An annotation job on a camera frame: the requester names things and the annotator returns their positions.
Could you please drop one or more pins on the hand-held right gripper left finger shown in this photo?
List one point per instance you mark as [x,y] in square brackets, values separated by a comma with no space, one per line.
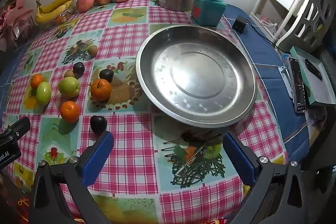
[95,161]

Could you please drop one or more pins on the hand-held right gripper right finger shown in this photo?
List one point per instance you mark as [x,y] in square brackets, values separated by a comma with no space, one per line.
[239,161]

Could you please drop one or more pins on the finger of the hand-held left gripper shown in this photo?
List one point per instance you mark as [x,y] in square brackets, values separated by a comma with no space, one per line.
[15,129]

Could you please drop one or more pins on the dark purple plum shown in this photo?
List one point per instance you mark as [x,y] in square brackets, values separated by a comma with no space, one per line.
[78,68]
[98,124]
[106,75]

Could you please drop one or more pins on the oblong green apple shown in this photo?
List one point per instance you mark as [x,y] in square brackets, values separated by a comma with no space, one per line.
[43,92]

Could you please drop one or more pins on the orange mandarin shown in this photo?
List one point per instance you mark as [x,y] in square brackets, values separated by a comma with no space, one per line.
[100,90]
[36,80]
[70,111]

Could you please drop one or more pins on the round green apple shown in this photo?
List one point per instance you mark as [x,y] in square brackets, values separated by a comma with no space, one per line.
[68,86]

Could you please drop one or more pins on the brown kiwi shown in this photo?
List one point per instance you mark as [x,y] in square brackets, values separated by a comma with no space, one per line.
[69,74]
[92,50]

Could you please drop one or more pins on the round steel basin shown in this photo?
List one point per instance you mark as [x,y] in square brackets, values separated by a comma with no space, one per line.
[197,74]

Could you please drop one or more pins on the red patterned cloth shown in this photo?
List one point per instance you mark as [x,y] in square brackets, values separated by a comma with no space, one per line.
[25,209]

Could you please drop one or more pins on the black smartphone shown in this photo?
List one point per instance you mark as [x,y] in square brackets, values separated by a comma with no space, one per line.
[298,85]

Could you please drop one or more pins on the teal cardboard tray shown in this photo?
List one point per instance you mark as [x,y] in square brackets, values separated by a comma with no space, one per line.
[323,92]

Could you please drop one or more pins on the pink flower bouquet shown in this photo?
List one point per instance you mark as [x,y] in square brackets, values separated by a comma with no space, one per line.
[15,16]

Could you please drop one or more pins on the yellow banana bunch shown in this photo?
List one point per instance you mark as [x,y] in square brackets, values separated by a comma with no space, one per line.
[52,7]

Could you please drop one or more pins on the pink checked fruit-print tablecloth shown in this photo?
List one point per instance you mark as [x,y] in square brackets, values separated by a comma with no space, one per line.
[131,35]

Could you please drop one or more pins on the black power adapter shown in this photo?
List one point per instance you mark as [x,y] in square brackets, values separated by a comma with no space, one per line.
[239,23]

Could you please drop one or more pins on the pink cloth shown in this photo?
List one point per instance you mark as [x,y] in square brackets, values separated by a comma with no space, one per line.
[267,23]

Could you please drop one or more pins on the teal box with red label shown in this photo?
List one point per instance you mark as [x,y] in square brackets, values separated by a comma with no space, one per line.
[208,10]

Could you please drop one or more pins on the white plastic laundry basket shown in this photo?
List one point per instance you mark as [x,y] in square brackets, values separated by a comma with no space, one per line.
[309,14]

